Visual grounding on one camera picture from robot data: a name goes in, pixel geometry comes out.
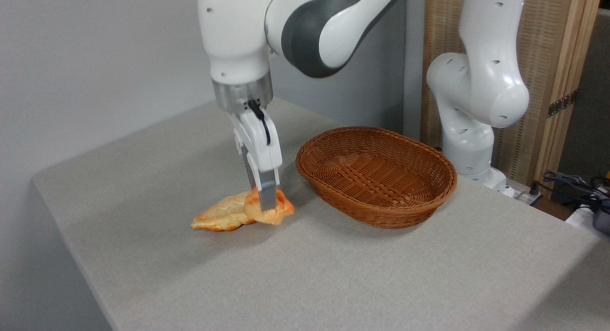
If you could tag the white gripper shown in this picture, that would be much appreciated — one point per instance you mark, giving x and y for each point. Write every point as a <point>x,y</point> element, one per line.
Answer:
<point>259,150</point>

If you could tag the flat leaf-shaped bread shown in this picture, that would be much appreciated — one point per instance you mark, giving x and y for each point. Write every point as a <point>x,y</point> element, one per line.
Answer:
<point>221,215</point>

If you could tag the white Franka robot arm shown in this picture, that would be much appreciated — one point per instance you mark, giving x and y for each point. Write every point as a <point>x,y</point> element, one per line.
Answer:
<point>238,35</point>

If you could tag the brown wicker basket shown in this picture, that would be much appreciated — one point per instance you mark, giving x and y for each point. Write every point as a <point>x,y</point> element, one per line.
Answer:
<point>405,197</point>

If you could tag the metal screen hinge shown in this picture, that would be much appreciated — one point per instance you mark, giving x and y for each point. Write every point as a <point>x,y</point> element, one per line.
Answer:
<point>562,104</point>

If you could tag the white power strip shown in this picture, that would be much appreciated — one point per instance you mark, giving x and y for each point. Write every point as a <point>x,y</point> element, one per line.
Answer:
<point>524,196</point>

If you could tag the round orange bread roll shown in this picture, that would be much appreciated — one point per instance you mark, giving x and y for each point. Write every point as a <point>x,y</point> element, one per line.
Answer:
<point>283,211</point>

